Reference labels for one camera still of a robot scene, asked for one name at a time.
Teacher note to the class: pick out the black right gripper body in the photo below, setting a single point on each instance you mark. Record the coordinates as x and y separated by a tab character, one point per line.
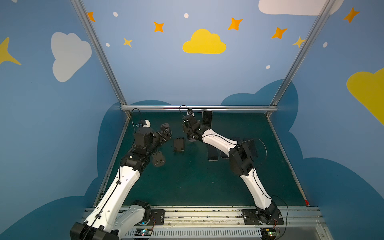
187	125

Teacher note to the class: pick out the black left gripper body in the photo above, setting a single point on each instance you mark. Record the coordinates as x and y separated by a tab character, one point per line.
163	132

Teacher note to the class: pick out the grey round phone stand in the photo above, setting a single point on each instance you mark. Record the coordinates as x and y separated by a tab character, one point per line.
158	159

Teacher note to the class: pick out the phone with light green edge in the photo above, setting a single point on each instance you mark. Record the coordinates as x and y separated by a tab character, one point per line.
212	153

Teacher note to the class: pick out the purple phone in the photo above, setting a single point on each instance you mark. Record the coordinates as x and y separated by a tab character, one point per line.
224	155

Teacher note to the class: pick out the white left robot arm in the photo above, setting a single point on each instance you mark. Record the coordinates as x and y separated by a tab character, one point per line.
104	223

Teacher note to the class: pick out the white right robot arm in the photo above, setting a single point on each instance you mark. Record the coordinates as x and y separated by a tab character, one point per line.
241	163

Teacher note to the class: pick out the black phone on wooden stand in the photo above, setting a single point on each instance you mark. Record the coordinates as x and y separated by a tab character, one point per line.
207	118

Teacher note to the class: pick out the black rectangular phone stand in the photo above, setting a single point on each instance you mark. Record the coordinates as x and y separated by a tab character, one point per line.
179	145

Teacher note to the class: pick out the left controller board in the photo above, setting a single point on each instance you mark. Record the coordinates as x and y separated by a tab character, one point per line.
143	232

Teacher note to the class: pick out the controller board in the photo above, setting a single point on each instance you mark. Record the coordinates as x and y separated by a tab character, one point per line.
268	233
143	232

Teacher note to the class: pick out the right controller board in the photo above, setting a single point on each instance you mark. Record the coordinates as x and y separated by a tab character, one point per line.
268	233

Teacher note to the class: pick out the aluminium back frame rail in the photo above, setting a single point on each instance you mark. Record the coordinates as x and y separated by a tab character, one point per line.
158	108

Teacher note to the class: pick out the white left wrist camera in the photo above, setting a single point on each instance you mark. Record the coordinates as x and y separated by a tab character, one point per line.
144	123

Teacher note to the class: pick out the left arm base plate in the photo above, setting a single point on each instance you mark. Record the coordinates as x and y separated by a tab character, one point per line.
155	217

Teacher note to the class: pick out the aluminium front rail bed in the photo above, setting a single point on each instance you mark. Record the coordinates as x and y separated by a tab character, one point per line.
226	223

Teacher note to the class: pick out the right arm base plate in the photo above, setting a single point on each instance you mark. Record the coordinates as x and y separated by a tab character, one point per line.
255	216

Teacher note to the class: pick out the aluminium right corner post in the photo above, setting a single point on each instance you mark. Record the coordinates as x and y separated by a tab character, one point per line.
304	50

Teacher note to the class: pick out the aluminium corner post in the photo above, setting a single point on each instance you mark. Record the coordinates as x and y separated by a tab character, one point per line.
87	24
304	50

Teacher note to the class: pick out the aluminium left corner post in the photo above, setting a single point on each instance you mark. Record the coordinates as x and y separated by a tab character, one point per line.
87	24

